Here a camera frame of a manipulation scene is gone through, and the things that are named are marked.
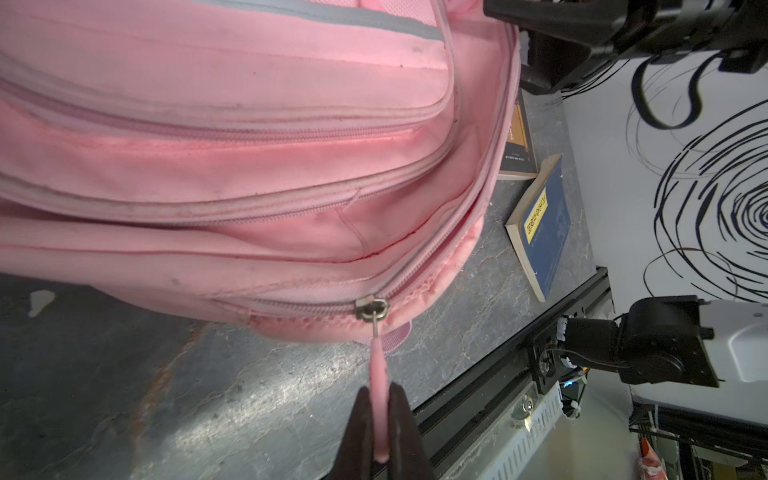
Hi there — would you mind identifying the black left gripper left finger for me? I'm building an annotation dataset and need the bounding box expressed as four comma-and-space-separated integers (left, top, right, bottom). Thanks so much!
326, 387, 373, 480

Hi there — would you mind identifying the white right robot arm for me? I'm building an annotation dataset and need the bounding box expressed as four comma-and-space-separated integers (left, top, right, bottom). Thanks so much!
484, 1, 767, 387

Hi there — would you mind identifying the blue book with yellow label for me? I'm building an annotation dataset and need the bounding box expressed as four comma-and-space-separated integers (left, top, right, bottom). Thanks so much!
506, 155, 571, 302

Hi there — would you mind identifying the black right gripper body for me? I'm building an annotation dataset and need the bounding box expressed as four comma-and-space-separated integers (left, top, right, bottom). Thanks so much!
483, 1, 738, 93

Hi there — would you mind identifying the pink student backpack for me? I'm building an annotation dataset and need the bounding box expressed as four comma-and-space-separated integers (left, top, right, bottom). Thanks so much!
0, 0, 522, 463

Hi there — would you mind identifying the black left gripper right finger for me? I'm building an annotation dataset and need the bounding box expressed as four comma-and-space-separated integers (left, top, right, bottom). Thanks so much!
387, 383, 435, 480

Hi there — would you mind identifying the white slotted cable duct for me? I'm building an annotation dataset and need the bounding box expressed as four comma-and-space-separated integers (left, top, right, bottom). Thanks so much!
478, 385, 563, 480

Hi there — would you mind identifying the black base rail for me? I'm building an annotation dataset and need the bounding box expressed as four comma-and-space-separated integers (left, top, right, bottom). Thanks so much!
415, 267, 610, 479

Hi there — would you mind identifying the brown and black book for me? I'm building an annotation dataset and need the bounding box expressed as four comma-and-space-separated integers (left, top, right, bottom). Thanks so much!
498, 91, 539, 181

